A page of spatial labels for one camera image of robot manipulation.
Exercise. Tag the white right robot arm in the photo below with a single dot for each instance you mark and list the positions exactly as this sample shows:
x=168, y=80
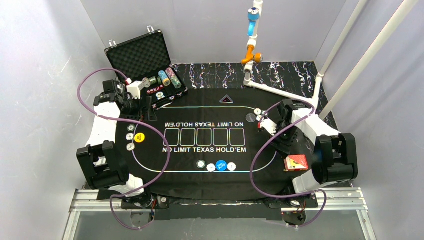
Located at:
x=334, y=153

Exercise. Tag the black aluminium chip case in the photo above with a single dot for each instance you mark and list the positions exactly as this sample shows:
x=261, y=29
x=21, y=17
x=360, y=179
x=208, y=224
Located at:
x=144, y=57

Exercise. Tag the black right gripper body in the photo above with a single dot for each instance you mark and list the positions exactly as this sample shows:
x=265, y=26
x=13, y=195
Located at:
x=286, y=141

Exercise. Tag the white grey poker chip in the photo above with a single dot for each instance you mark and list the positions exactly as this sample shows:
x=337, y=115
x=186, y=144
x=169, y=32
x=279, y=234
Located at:
x=257, y=112
x=130, y=146
x=231, y=166

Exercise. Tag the black poker table mat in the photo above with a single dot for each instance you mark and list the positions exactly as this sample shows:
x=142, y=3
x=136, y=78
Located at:
x=209, y=125

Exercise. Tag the pink green chip stack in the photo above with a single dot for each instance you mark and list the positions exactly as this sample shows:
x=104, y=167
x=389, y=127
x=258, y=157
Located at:
x=173, y=78

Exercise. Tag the blue chip stack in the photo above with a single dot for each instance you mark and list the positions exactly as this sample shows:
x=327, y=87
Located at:
x=164, y=78

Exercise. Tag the blue small blind button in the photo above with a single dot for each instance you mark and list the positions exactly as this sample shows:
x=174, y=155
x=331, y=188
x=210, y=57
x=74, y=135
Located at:
x=221, y=165

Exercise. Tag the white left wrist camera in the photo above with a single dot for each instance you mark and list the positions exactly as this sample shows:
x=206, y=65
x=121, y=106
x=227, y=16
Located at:
x=136, y=87

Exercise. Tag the red playing card box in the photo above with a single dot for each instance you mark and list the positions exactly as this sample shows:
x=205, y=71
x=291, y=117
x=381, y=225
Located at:
x=296, y=163

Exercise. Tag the white pvc pipe frame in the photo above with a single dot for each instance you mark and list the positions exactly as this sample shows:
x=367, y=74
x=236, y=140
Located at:
x=302, y=81

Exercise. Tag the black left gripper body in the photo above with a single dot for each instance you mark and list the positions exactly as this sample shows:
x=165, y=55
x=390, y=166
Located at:
x=147, y=105

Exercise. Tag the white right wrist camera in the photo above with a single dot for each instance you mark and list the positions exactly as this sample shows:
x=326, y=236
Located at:
x=268, y=126

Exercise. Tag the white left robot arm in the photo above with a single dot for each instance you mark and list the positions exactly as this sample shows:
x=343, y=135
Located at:
x=101, y=161

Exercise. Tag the green poker chip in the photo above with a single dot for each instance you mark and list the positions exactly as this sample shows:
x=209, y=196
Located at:
x=200, y=164
x=264, y=113
x=131, y=127

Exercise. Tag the clear dealer button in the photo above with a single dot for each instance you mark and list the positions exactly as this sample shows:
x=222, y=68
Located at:
x=251, y=117

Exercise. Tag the yellow big blind button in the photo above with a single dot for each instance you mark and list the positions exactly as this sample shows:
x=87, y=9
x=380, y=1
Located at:
x=139, y=137

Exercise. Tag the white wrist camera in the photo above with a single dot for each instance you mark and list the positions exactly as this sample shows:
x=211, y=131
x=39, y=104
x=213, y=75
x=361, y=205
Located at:
x=268, y=126
x=136, y=87

